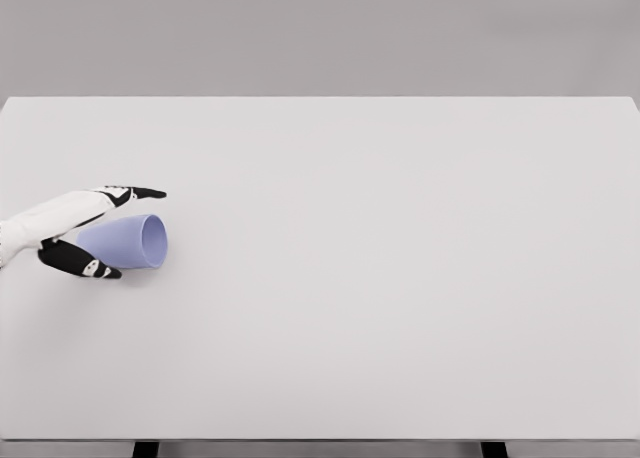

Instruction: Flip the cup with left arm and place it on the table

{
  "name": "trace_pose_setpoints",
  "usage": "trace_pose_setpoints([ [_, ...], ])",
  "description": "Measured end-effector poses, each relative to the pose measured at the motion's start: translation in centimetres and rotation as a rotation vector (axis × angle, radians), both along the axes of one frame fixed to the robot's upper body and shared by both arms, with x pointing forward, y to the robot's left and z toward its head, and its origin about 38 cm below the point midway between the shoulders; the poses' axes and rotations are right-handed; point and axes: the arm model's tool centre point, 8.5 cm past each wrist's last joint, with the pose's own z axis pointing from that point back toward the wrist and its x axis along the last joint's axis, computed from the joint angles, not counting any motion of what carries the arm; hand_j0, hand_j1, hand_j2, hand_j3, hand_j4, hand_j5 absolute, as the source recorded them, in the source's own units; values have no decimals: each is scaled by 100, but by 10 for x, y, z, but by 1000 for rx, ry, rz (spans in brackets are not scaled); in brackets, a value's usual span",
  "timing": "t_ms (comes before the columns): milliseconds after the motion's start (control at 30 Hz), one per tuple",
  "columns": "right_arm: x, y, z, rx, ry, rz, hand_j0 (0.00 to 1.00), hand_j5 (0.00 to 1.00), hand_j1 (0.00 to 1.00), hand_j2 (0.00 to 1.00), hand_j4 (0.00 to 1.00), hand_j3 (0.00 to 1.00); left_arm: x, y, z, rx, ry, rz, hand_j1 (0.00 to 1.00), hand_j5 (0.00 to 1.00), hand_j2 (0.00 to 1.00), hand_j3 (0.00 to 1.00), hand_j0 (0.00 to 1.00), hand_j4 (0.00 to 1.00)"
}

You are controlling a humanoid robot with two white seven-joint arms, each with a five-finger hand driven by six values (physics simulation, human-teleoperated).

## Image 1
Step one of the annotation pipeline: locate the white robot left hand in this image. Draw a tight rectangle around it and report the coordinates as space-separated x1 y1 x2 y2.
0 184 168 281

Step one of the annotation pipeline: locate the lavender plastic cup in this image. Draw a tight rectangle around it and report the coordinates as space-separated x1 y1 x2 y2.
76 213 169 270

